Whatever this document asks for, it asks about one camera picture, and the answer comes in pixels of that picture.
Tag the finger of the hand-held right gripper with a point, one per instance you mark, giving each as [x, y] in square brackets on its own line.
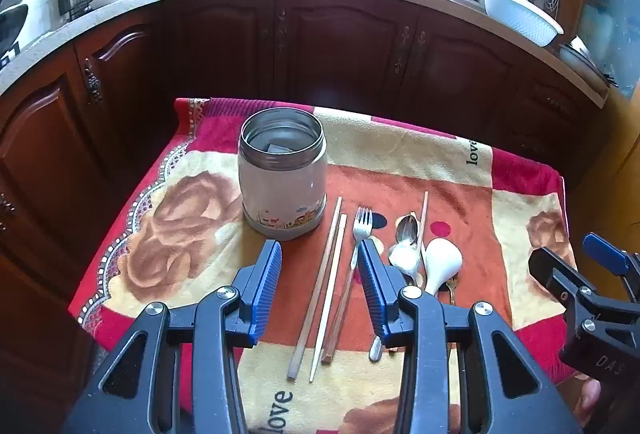
[555, 271]
[605, 254]

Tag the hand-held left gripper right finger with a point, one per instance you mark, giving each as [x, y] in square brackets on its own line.
[372, 284]

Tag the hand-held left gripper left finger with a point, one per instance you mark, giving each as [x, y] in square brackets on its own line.
[265, 284]

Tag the large metal spoon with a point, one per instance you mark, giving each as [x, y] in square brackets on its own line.
[405, 259]

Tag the wooden chopstick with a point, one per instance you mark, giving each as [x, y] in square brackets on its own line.
[424, 219]
[337, 329]
[315, 289]
[327, 299]

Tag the metal fork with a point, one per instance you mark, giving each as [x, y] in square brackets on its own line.
[362, 221]

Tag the small metal spoon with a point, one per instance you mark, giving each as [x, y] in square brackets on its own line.
[408, 229]

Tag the white ceramic spoon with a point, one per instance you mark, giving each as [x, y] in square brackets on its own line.
[442, 259]

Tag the gold metal spoon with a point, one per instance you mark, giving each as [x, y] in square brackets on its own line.
[451, 291]

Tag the steel insulated food jar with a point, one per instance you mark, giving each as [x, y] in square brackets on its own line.
[280, 186]

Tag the person's right hand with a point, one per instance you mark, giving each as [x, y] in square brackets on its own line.
[586, 399]

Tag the red floral printed blanket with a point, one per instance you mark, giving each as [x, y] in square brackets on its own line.
[200, 224]

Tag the steel cookware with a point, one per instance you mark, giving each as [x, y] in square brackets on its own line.
[582, 59]

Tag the dark wooden base cabinets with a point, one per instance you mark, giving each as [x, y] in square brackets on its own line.
[325, 44]

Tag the white plastic basin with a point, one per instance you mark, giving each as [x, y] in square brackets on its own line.
[520, 17]

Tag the black wok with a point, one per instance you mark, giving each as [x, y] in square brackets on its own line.
[12, 22]

